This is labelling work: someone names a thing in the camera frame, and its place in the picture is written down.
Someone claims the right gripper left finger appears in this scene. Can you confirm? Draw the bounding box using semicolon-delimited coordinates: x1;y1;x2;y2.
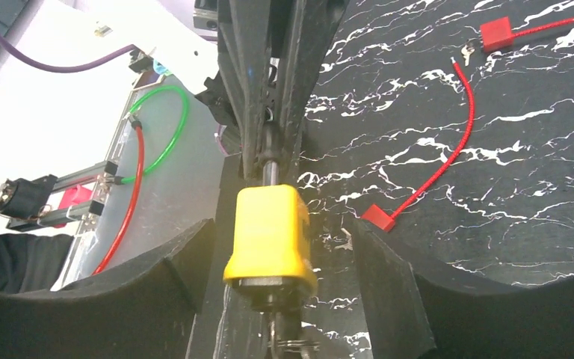
0;219;216;358

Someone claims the red cable tie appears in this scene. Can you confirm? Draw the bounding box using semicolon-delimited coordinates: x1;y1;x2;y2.
480;16;574;53
359;57;476;233

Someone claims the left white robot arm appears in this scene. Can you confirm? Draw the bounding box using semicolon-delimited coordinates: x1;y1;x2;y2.
81;1;347;182

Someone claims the red tube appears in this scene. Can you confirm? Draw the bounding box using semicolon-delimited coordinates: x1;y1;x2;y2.
92;120;145;275

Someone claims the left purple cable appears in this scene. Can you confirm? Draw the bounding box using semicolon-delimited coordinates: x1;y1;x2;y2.
0;0;140;74

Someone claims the yellow padlock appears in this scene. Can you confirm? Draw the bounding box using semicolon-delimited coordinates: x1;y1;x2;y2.
222;118;318;313

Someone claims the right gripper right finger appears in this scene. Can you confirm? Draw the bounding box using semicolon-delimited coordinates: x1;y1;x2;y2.
351;220;574;358

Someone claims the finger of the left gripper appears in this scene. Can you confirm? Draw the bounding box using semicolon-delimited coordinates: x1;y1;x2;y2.
217;1;271;180
272;1;348;169

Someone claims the aluminium frame rail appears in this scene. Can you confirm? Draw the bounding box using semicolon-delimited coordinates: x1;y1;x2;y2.
4;74;169;289

